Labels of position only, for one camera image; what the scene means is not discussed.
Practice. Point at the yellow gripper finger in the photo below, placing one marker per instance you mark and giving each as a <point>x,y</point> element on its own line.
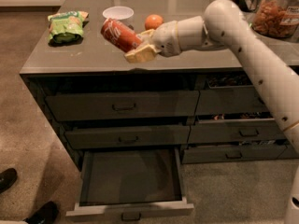
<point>142,54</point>
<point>146,36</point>

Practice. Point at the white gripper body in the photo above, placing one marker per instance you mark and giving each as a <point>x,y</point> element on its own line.
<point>165,38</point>

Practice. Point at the red coke can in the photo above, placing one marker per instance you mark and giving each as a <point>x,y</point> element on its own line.
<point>120,35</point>

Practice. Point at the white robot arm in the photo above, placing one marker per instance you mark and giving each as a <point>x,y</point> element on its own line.
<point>224,25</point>

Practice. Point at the top left drawer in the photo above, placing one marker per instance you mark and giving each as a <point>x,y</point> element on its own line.
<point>122,105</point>

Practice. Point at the top right drawer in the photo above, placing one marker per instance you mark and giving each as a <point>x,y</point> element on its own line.
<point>228,93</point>

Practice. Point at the middle left drawer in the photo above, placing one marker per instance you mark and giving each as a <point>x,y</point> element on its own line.
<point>135,136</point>

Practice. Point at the middle right drawer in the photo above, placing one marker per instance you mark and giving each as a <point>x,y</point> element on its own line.
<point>206,130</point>

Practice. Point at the bottom right drawer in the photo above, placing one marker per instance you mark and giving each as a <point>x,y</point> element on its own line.
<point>245,151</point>

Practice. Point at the open bottom left drawer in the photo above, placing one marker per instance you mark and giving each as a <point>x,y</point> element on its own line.
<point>131,185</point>

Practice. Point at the orange fruit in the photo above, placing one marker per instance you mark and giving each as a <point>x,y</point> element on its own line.
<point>153,21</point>

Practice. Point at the white bowl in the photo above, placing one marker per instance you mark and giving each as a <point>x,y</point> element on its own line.
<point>122,14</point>

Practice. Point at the dark grey counter cabinet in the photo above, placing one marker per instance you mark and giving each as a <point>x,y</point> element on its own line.
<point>93,65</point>

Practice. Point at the green chip bag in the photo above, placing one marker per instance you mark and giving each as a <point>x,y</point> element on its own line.
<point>66,27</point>

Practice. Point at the glass snack jar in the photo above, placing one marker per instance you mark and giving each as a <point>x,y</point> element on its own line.
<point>276,18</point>

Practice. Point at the black shoe upper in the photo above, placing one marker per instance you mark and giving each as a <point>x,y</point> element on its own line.
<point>7,179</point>

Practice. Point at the black shoe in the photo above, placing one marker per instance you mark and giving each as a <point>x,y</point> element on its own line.
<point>7,179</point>
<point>47,214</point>

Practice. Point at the black shoe lower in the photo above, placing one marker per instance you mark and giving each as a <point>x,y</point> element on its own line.
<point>47,214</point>

